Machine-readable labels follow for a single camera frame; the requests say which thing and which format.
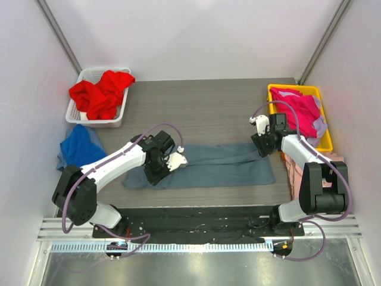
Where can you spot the lavender purple t shirt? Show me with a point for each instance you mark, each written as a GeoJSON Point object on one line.
{"type": "Point", "coordinates": [321, 127]}

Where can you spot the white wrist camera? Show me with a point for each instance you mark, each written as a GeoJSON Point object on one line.
{"type": "Point", "coordinates": [176, 159]}
{"type": "Point", "coordinates": [261, 123]}

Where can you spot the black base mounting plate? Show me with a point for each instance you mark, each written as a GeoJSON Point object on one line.
{"type": "Point", "coordinates": [205, 225]}

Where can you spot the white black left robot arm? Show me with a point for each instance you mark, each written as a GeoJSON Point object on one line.
{"type": "Point", "coordinates": [76, 192]}

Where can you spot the aluminium front frame rail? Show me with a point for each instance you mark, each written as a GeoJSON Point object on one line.
{"type": "Point", "coordinates": [51, 230]}

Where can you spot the grey-blue t shirt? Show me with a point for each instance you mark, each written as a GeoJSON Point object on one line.
{"type": "Point", "coordinates": [238, 164]}

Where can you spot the white slotted cable duct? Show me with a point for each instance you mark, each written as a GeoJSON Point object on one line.
{"type": "Point", "coordinates": [113, 247]}

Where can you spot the white perforated plastic basket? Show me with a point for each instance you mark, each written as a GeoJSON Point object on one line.
{"type": "Point", "coordinates": [93, 75]}

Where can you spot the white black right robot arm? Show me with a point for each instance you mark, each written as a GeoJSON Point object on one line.
{"type": "Point", "coordinates": [324, 191]}

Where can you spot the light pink folded t shirt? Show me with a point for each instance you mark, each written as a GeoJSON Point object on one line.
{"type": "Point", "coordinates": [295, 172]}

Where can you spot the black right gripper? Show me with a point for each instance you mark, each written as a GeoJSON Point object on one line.
{"type": "Point", "coordinates": [261, 146]}

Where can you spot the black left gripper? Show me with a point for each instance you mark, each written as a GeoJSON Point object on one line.
{"type": "Point", "coordinates": [155, 174]}

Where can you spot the magenta pink t shirt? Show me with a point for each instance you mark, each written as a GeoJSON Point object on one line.
{"type": "Point", "coordinates": [305, 107]}

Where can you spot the left aluminium corner post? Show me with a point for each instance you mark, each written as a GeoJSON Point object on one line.
{"type": "Point", "coordinates": [59, 35]}

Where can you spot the right aluminium corner post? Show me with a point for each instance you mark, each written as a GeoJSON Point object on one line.
{"type": "Point", "coordinates": [339, 14]}

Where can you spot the yellow plastic tray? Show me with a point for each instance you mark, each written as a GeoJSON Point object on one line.
{"type": "Point", "coordinates": [282, 107]}

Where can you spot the blue patterned cloth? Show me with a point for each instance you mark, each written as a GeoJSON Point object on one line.
{"type": "Point", "coordinates": [61, 162]}

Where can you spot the aluminium corner post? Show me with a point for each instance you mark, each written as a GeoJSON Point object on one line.
{"type": "Point", "coordinates": [339, 14]}
{"type": "Point", "coordinates": [59, 35]}

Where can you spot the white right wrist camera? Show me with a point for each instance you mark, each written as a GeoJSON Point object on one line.
{"type": "Point", "coordinates": [261, 123]}

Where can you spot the red t shirt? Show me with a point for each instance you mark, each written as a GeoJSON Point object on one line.
{"type": "Point", "coordinates": [100, 101]}

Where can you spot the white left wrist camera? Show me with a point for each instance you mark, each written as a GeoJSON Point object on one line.
{"type": "Point", "coordinates": [176, 159]}

